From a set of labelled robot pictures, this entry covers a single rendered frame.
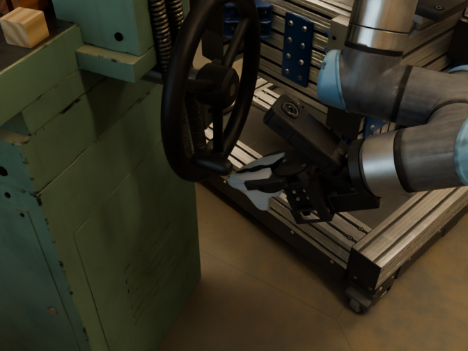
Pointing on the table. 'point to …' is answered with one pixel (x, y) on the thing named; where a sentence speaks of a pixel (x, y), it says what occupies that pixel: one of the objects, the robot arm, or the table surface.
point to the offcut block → (24, 27)
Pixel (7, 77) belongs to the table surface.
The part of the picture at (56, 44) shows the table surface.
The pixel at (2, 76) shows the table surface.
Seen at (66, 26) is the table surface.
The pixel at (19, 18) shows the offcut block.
